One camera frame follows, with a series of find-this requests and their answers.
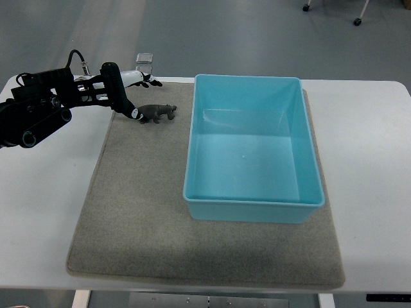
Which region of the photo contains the black white robotic left hand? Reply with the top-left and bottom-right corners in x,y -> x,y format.
74,62 -> 162,121

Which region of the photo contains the brown toy hippo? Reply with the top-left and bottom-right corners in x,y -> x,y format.
137,104 -> 177,124

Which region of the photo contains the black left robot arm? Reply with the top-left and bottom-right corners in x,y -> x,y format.
1,49 -> 93,148

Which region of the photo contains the light blue plastic box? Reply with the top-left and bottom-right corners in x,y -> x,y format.
183,74 -> 326,223

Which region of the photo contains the lower clear floor plate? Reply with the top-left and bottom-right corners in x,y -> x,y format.
136,64 -> 152,74

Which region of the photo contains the clear floor plate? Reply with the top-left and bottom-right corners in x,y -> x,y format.
136,64 -> 152,74
136,53 -> 153,64

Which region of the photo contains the upper clear floor plate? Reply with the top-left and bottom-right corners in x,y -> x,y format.
136,53 -> 153,64

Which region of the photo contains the grey felt mat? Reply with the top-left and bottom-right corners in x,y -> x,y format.
66,83 -> 345,289

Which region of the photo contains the white left table leg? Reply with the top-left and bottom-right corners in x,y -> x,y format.
71,290 -> 91,308

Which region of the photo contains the white table leg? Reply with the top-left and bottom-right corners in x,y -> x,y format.
71,290 -> 91,308
318,293 -> 336,308

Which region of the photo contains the metal plate under table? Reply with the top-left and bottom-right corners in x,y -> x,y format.
128,292 -> 290,308

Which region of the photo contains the left cart caster wheel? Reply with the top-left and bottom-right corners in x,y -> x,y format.
302,4 -> 310,12

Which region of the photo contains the cart caster wheel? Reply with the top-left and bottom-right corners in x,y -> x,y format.
353,18 -> 362,26
302,4 -> 310,12

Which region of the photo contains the right cart caster wheel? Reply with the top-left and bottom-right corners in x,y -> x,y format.
353,18 -> 362,26

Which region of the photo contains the white right table leg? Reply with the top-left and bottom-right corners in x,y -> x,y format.
318,293 -> 336,308

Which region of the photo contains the black label under table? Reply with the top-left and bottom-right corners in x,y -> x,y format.
366,294 -> 411,303

